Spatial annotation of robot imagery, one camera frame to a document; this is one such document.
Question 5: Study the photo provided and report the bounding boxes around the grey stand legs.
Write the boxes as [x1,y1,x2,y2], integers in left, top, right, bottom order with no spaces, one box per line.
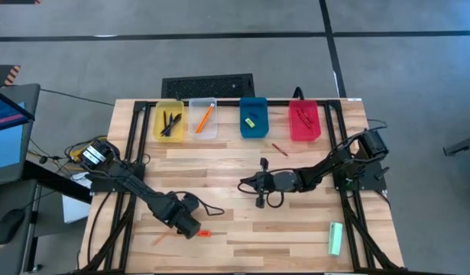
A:
[442,129,470,158]

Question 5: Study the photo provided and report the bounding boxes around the red plastic bin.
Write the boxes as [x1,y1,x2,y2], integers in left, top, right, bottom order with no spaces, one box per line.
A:
[288,99,323,142]

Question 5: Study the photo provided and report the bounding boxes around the black computer mouse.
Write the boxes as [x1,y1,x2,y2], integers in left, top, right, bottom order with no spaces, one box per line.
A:
[0,208,26,246]

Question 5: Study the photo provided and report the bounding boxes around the yellow plastic bin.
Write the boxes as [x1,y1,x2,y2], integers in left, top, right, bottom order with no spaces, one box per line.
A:
[153,99,186,144]

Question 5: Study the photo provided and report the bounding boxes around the dark operator desk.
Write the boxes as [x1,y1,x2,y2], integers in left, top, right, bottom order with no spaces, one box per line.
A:
[0,178,43,275]

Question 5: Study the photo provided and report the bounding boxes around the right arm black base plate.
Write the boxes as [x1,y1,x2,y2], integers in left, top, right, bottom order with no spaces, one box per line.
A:
[331,159,388,192]

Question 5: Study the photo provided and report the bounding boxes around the clear plastic bin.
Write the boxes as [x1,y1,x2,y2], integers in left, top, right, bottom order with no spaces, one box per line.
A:
[188,97,219,140]

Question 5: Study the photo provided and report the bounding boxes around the black floor tape strip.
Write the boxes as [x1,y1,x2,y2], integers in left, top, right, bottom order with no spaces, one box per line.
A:
[0,29,470,42]
[318,0,347,99]

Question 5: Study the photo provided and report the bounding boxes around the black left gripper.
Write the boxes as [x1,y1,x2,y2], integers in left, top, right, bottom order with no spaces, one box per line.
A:
[157,193,203,241]

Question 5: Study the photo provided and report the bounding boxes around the thin black floor cable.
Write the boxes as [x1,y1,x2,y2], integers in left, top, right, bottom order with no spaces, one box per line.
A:
[39,88,116,107]

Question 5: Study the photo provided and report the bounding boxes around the monitor with blue screen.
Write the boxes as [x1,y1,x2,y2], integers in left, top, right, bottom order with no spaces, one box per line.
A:
[0,82,41,187]

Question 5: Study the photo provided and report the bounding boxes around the black aluminium rig frame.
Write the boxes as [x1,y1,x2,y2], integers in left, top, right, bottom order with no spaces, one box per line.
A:
[78,99,407,275]

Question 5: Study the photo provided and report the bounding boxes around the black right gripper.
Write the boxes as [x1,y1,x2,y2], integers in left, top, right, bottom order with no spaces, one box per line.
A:
[241,158,277,209]

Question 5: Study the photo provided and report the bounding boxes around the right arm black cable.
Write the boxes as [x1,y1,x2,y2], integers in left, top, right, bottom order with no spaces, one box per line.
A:
[237,167,297,209]

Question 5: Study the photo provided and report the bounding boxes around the large green eraser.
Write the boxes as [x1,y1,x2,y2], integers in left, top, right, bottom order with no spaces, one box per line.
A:
[328,222,344,256]

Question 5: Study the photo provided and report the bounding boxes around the black diagonal desk bar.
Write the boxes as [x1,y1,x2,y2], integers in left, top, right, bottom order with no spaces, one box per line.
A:
[22,160,93,204]

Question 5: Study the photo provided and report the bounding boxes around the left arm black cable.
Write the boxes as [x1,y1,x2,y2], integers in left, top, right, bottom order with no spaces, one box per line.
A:
[196,197,225,217]

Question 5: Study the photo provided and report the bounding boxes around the blue plastic bin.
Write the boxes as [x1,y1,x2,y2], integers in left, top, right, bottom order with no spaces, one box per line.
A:
[238,96,270,139]

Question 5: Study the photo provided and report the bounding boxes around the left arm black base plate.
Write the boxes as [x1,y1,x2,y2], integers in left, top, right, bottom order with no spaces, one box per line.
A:
[89,162,146,193]

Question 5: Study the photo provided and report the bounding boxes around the white box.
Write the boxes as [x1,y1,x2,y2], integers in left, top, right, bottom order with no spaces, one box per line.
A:
[61,172,93,225]

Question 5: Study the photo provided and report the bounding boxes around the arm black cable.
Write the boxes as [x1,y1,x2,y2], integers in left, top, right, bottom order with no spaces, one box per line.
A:
[237,167,297,209]
[196,197,225,217]

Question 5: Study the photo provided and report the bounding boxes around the black perforated floor mat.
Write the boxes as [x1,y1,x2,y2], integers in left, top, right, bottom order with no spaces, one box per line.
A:
[160,73,256,99]

